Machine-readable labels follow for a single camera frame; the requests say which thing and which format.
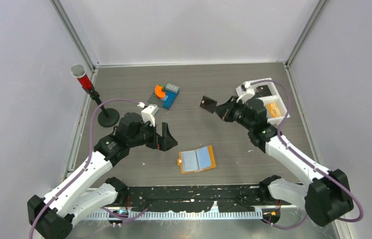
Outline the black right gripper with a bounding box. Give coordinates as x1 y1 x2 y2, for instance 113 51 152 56
213 96 254 131

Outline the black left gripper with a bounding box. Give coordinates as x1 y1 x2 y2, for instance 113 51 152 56
128 118 177 151

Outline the black credit card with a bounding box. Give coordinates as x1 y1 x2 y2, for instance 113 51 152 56
256 85 272 98
199 96 217 114

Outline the orange leather card holder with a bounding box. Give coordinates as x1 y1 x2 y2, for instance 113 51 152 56
177 145 216 174

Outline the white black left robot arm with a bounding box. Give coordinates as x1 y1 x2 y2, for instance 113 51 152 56
27 113 178 239

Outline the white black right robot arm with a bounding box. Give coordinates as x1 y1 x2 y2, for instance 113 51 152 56
214 96 355 227

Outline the orange credit card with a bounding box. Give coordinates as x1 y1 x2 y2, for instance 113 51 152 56
267 103 282 118

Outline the toy brick assembly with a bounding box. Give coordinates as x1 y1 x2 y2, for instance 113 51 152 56
148 83 180 110

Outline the white plastic divided bin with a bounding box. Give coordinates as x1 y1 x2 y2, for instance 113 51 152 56
247 78 290 126

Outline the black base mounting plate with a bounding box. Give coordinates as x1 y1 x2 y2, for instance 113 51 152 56
110 184 279 213

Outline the black microphone stand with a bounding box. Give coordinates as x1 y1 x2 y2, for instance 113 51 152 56
88 88 120 127

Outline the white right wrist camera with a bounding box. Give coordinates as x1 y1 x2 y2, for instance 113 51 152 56
236 82 256 103

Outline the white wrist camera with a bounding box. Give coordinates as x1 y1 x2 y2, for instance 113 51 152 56
141 105 159 127
236 82 256 103

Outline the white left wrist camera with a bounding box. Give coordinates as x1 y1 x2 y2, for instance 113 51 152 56
141 105 159 127

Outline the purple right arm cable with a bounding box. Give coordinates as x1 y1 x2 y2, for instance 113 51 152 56
250 79 365 223

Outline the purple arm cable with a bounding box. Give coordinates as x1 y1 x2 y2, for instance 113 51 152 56
250 79 365 223
28 98 145 239

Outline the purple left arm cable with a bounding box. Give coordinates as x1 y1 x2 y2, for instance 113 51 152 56
28 98 145 239

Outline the white slotted cable duct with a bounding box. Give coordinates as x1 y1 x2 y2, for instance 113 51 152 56
84 208 263 221

